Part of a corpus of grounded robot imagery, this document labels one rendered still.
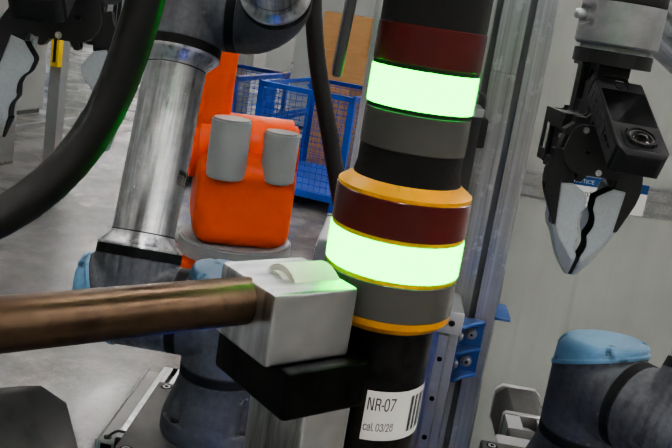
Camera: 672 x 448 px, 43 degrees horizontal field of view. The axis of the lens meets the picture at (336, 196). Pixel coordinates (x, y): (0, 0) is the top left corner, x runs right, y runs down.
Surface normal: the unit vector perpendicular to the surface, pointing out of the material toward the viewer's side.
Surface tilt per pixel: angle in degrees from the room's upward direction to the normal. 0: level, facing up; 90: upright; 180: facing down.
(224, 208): 90
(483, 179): 90
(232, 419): 72
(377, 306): 90
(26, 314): 52
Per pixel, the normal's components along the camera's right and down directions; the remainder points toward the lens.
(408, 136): -0.21, 0.18
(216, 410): 0.13, -0.07
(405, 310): 0.18, 0.24
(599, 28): -0.71, 0.04
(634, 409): -0.72, -0.39
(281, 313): 0.59, 0.26
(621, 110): 0.16, -0.75
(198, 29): 0.57, 0.00
